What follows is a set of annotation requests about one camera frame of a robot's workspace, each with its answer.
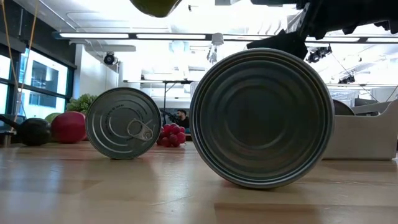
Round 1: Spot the person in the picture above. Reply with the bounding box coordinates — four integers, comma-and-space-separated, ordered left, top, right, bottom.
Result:
175, 108, 191, 130

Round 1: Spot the ceiling dome camera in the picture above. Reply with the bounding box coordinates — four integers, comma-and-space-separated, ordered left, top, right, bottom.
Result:
103, 52, 116, 66

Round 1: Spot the green round fruit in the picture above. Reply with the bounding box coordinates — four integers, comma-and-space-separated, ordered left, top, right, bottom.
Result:
129, 0, 183, 19

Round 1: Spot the ceiling light strip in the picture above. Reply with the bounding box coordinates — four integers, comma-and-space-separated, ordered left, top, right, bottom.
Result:
52, 30, 398, 44

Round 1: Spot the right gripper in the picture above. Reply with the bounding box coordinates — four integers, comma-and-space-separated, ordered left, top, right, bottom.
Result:
246, 0, 398, 60

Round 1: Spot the dark framed window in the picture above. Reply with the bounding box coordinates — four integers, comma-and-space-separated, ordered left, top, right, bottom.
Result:
0, 34, 78, 125

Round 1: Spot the black ceiling spotlight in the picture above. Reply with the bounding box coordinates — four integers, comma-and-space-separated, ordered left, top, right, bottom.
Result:
338, 74, 356, 85
306, 45, 333, 64

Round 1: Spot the teal yellowfin tuna can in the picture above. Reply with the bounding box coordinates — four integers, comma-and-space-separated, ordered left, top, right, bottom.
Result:
85, 86, 162, 161

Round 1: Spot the dark red apple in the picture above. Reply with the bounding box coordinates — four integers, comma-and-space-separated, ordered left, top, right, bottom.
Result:
50, 111, 88, 144

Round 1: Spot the green pear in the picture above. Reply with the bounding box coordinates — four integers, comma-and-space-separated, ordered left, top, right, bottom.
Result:
44, 112, 62, 124

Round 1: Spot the dark round fruit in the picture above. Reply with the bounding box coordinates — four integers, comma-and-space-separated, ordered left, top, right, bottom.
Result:
17, 118, 52, 147

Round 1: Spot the yellow extension cable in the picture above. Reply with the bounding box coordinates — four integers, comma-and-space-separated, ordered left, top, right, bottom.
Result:
0, 0, 40, 124

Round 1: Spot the dark background monitor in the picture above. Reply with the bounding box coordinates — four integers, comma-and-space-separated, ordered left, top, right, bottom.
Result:
354, 98, 379, 107

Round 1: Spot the clear plastic bin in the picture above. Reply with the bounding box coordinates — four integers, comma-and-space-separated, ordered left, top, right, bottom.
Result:
326, 82, 398, 108
189, 80, 200, 98

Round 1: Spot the green spiky plant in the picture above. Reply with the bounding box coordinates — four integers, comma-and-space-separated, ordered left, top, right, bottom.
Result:
65, 93, 98, 114

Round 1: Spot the grey plastic tray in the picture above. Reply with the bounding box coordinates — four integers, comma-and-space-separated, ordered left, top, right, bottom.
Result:
322, 98, 398, 161

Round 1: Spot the purple-red grape bunch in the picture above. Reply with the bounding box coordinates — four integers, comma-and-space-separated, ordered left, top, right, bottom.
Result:
156, 123, 187, 149

